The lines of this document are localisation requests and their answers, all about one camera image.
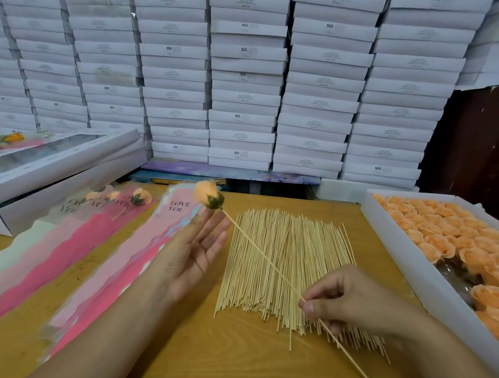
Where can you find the person's right hand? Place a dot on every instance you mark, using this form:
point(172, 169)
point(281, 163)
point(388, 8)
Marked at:
point(364, 301)

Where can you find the person's left hand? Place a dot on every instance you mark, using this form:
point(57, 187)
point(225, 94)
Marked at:
point(187, 262)

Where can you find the person's left thumb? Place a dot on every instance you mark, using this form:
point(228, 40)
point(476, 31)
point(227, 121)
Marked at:
point(192, 231)

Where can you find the person's right thumb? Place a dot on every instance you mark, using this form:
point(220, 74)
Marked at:
point(315, 305)

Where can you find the peach rose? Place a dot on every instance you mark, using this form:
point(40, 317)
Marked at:
point(91, 196)
point(142, 196)
point(207, 194)
point(114, 195)

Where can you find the person's left forearm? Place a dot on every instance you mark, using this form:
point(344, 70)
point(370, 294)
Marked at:
point(112, 334)

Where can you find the person's right forearm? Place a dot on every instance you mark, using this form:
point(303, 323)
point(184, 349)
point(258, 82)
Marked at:
point(449, 364)

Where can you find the pile of wooden sticks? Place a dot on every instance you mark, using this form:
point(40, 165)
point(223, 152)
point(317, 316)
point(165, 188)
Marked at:
point(287, 255)

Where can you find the peach rose in sleeve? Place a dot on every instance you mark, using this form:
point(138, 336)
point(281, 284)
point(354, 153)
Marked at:
point(142, 196)
point(91, 196)
point(114, 195)

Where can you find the purple floral flat box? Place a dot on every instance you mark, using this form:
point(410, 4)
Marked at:
point(233, 172)

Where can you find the pink printed flower sleeve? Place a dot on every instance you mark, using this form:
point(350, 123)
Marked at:
point(42, 242)
point(115, 271)
point(62, 260)

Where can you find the white tray box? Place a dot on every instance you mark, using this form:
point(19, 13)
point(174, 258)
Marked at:
point(404, 261)

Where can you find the white cardboard box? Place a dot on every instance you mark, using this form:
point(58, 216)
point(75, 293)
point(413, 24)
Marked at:
point(349, 191)

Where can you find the group of peach rose heads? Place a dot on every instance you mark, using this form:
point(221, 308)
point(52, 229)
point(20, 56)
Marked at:
point(451, 235)

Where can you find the white gift box clear window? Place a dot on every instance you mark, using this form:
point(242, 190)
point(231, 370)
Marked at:
point(46, 159)

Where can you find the stacks of white flat boxes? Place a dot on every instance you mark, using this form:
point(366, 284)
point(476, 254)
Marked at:
point(247, 70)

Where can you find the pale green flower sleeve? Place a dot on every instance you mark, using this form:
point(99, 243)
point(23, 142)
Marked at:
point(12, 249)

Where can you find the orange rose in gift box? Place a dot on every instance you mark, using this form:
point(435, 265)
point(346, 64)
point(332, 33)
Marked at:
point(11, 137)

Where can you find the dark brown wooden door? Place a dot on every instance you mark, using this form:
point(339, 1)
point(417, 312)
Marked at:
point(476, 152)

